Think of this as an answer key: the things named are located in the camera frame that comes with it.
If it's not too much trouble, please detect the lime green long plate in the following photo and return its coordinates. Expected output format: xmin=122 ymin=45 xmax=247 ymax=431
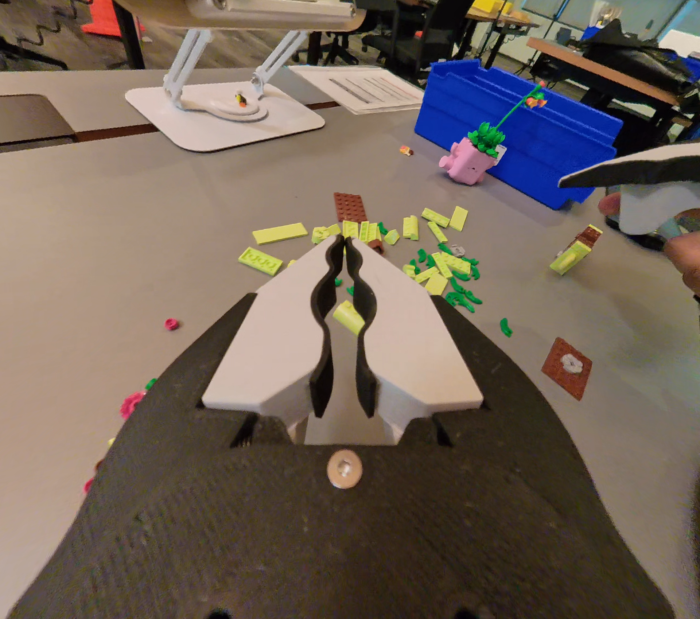
xmin=332 ymin=300 xmax=366 ymax=336

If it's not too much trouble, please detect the black bag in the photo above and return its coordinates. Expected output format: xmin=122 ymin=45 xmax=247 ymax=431
xmin=580 ymin=19 xmax=681 ymax=63

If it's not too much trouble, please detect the lime and brown brick assembly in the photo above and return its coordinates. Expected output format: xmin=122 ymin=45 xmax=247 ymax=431
xmin=548 ymin=224 xmax=603 ymax=276

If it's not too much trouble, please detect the blue storage bin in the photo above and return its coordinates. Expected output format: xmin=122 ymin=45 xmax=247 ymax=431
xmin=414 ymin=58 xmax=624 ymax=211

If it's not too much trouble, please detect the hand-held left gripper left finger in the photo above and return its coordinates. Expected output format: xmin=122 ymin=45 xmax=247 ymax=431
xmin=201 ymin=235 xmax=345 ymax=440

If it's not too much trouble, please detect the large brown studded plate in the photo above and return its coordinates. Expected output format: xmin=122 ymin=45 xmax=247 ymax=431
xmin=334 ymin=191 xmax=368 ymax=223

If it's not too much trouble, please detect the pile of lime green bricks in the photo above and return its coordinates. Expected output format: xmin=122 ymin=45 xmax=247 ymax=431
xmin=238 ymin=205 xmax=482 ymax=297

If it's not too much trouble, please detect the black office chair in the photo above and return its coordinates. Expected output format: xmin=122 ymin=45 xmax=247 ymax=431
xmin=362 ymin=0 xmax=499 ymax=84

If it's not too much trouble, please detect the pink pig planter toy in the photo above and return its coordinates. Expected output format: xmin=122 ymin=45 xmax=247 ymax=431
xmin=439 ymin=82 xmax=548 ymax=187

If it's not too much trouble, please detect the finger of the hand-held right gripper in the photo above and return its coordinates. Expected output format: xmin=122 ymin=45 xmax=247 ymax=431
xmin=558 ymin=140 xmax=700 ymax=189

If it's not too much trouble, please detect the laminated paper sheet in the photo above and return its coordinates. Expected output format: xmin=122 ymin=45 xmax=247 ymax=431
xmin=288 ymin=64 xmax=426 ymax=116

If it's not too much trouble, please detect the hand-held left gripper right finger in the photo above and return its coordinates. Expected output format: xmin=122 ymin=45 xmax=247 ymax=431
xmin=346 ymin=237 xmax=485 ymax=442

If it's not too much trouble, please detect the white book stand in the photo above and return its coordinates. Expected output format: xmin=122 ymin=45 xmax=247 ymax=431
xmin=112 ymin=0 xmax=362 ymax=154

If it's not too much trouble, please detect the wooden top desk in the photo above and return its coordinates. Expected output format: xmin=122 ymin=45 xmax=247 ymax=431
xmin=528 ymin=36 xmax=690 ymax=139
xmin=396 ymin=0 xmax=539 ymax=67

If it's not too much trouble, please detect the person's right hand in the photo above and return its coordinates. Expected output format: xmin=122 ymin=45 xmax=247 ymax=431
xmin=598 ymin=191 xmax=700 ymax=298

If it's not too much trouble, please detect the red plastic object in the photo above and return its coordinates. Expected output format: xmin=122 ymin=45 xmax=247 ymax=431
xmin=82 ymin=0 xmax=144 ymax=37

